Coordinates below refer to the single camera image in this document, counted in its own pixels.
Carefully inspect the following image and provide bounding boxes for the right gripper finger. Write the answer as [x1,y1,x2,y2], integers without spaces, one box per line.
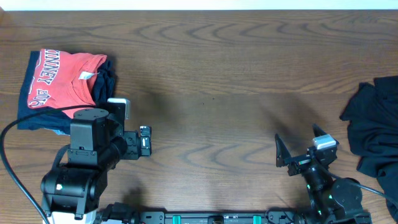
[275,134,311,167]
[312,124,327,138]

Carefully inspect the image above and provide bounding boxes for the coral red t-shirt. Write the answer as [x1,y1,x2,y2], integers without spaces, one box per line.
[27,49,107,110]

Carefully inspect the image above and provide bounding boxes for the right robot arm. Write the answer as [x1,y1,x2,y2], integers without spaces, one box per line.
[275,124,372,224]

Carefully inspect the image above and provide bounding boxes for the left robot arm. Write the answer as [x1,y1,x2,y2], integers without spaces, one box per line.
[40,104,152,223]

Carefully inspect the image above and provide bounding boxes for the black garment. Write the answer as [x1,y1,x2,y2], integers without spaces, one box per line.
[340,76,398,222]

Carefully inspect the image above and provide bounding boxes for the folded navy blue garment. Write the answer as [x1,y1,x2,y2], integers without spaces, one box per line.
[17,49,115,119]

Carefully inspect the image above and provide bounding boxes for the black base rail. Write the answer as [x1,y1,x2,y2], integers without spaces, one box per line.
[93,203,308,224]

